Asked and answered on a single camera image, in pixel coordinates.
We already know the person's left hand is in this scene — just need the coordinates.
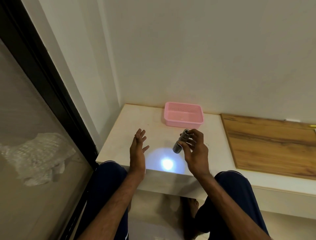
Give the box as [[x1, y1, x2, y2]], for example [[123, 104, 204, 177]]
[[129, 128, 150, 175]]

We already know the person's right hand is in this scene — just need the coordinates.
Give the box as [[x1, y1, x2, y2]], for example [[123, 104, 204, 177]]
[[179, 129, 212, 177]]

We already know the grey flashlight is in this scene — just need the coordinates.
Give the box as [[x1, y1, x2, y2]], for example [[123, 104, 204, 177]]
[[172, 128, 194, 154]]

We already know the pink plastic basket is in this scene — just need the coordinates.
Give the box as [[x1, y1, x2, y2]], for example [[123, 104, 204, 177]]
[[164, 102, 205, 129]]

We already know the person's left forearm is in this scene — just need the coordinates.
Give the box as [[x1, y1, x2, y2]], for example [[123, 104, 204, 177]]
[[78, 170, 146, 240]]

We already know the person's right forearm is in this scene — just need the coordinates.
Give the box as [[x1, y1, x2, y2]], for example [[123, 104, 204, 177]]
[[195, 172, 273, 240]]

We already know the person's left leg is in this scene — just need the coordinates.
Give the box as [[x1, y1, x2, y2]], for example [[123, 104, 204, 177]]
[[74, 161, 129, 240]]

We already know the person's right foot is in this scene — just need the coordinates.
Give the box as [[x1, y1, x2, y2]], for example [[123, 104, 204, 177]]
[[189, 198, 199, 218]]

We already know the wood-grain board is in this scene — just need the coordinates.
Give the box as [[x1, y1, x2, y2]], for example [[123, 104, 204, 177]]
[[220, 113, 316, 180]]

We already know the clear bubble wrap sheet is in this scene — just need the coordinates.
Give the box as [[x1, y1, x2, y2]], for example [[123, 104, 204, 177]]
[[0, 133, 76, 186]]

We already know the black door frame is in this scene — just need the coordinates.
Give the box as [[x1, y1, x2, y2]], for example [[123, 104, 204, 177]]
[[0, 0, 99, 240]]

